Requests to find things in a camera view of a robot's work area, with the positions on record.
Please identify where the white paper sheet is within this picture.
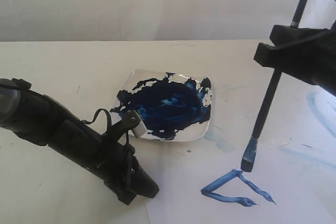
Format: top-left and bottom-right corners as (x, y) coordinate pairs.
(146, 147), (334, 223)

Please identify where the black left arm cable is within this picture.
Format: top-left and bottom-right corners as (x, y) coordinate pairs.
(83, 108), (113, 141)

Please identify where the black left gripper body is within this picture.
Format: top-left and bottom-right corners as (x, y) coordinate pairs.
(60, 120), (141, 196)

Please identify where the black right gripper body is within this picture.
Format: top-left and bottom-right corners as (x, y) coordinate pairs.
(313, 22), (335, 95)

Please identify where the white backdrop curtain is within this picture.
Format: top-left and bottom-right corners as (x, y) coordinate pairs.
(0, 0), (336, 42)

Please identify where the black paintbrush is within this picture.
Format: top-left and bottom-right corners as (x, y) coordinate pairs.
(240, 0), (308, 173)

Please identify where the white square paint plate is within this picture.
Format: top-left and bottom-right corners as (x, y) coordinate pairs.
(110, 69), (212, 142)

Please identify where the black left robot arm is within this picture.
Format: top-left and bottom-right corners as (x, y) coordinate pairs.
(1, 78), (159, 205)

